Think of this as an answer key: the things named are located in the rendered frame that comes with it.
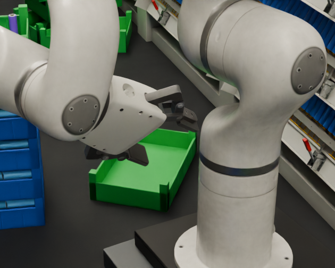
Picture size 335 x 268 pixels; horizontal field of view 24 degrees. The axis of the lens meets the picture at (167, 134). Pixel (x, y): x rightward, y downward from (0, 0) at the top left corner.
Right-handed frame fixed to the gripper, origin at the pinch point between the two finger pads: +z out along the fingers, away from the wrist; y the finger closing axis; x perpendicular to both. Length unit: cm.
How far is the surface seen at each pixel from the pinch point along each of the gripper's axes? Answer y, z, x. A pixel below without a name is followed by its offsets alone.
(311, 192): 19, 86, -24
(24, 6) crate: 40, 21, -68
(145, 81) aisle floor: 62, 95, -92
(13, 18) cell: 43, 20, -65
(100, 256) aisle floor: 55, 47, -17
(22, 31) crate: 45, 24, -65
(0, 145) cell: 58, 25, -42
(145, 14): 60, 104, -124
